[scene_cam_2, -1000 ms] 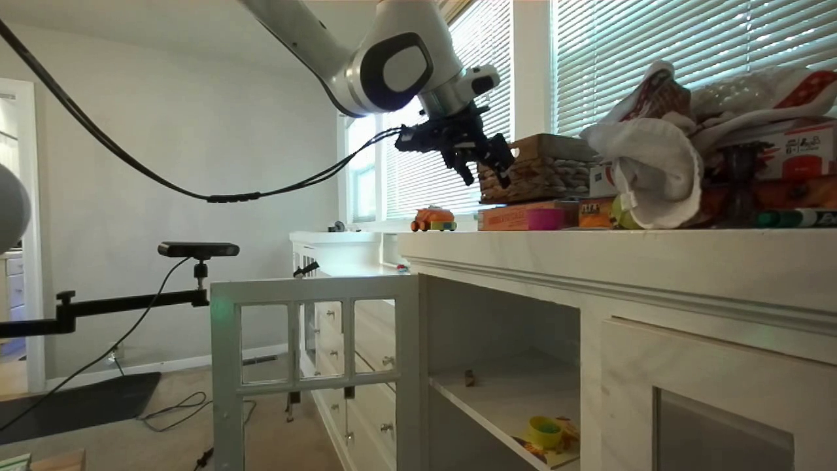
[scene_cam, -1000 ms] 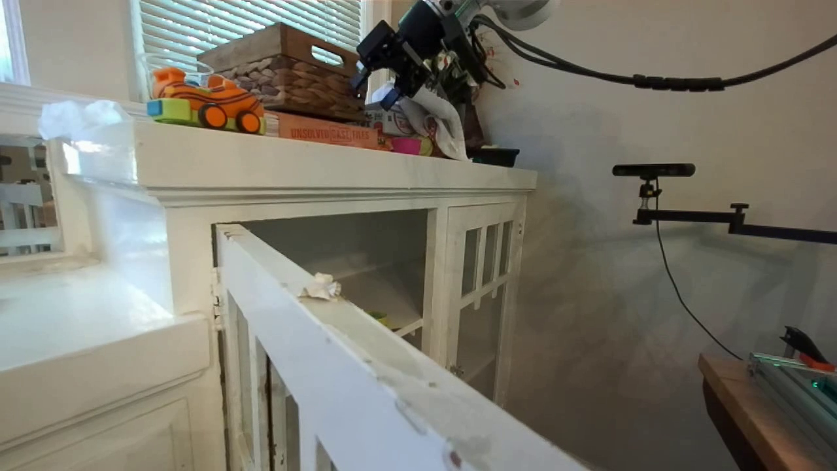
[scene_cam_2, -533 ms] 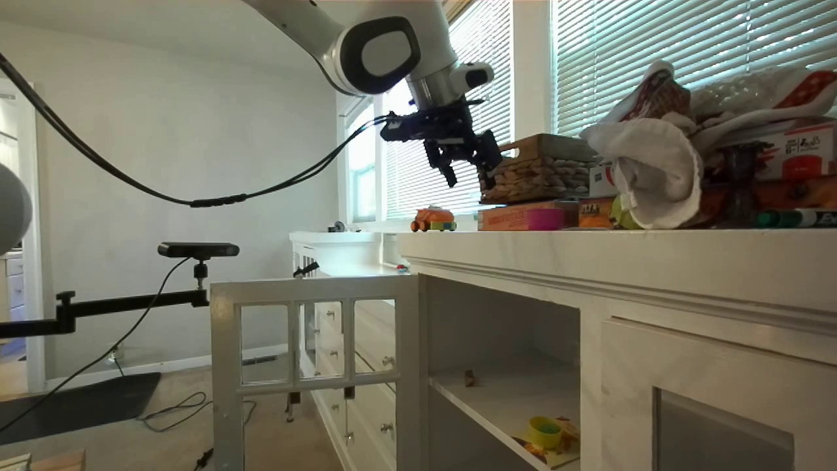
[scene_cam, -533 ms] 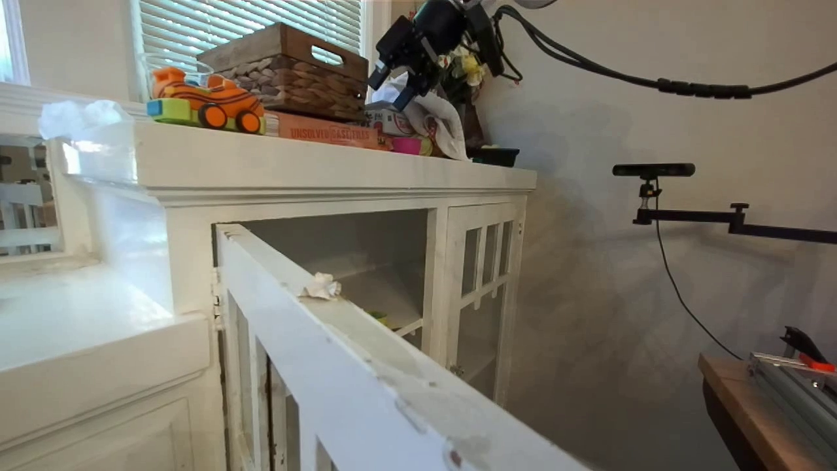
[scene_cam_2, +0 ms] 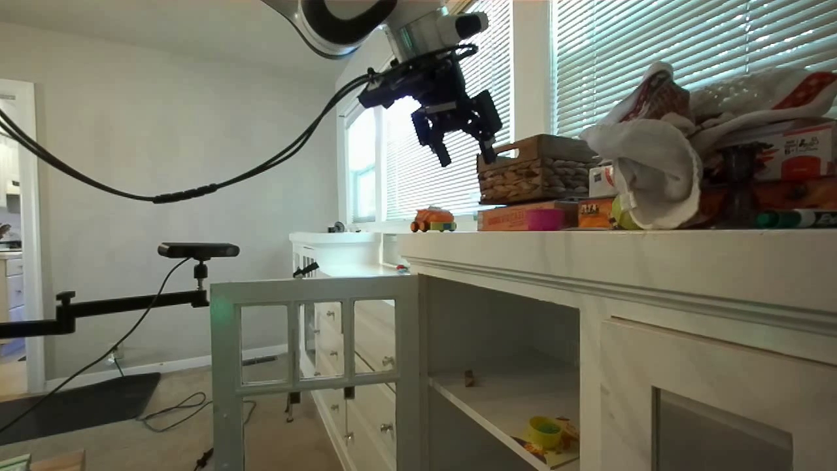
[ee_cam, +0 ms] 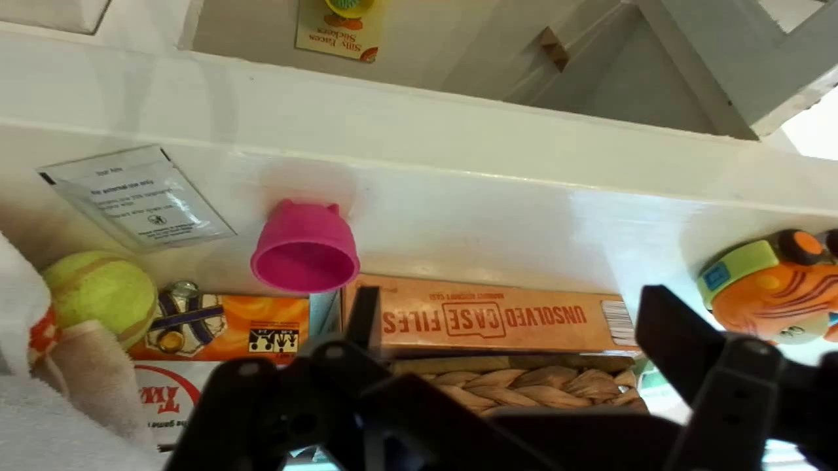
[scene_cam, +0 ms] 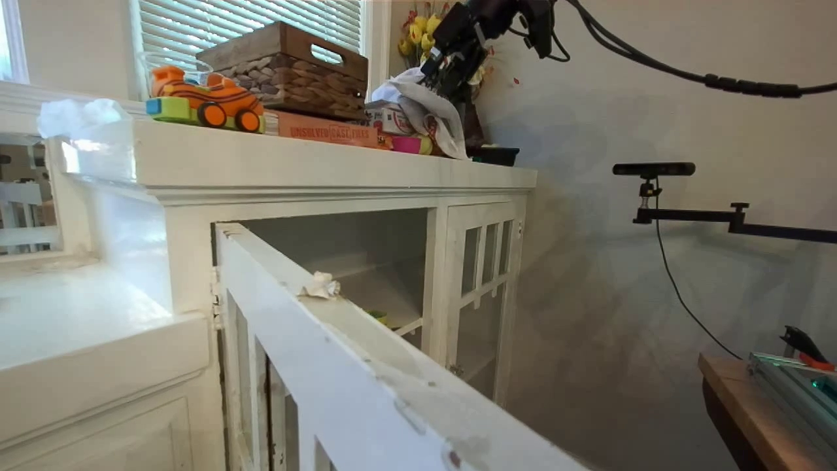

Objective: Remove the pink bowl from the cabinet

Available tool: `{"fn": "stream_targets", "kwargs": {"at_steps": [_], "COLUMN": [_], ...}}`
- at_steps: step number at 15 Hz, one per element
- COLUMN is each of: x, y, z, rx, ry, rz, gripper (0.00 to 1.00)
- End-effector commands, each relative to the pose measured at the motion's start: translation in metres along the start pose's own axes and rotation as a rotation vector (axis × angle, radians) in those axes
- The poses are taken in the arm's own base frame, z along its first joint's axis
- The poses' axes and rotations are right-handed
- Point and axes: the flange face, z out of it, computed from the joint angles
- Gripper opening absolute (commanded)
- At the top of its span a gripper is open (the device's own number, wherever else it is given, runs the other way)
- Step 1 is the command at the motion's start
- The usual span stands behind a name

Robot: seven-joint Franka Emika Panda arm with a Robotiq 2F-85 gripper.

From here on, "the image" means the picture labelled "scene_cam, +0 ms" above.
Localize brown wicker basket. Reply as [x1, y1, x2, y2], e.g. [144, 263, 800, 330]
[196, 21, 371, 124]

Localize white crumpled paper piece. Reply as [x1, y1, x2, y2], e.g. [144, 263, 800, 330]
[302, 269, 343, 305]

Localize reddish brown flat box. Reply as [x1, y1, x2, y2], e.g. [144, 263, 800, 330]
[260, 107, 388, 152]

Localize black stereo camera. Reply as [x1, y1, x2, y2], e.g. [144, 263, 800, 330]
[611, 159, 700, 180]

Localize white window blinds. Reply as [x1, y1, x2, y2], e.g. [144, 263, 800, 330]
[136, 0, 370, 80]

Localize white wooden cabinet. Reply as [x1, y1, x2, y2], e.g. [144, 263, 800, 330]
[0, 81, 540, 471]

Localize brown wooden table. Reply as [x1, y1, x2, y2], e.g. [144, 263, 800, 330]
[697, 352, 837, 471]

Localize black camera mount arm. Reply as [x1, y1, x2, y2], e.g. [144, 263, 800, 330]
[634, 177, 837, 247]

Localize yellow flowers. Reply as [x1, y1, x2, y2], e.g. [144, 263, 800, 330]
[399, 10, 450, 65]

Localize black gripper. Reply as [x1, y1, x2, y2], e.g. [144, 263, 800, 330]
[422, 0, 519, 106]

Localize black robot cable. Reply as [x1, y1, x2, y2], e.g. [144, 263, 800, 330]
[566, 0, 837, 101]

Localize thin black camera cable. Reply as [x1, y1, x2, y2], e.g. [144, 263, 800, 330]
[651, 218, 747, 362]

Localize teal glass tray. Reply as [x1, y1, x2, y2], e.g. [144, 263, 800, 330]
[747, 348, 837, 442]

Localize orange toy car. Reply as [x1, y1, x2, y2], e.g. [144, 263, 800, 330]
[144, 65, 268, 136]

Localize black red tool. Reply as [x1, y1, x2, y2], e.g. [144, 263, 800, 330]
[778, 324, 837, 371]

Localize white plastic bag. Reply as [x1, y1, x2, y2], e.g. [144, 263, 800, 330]
[364, 65, 472, 162]

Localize black shallow dish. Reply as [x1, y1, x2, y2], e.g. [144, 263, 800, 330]
[467, 141, 523, 170]

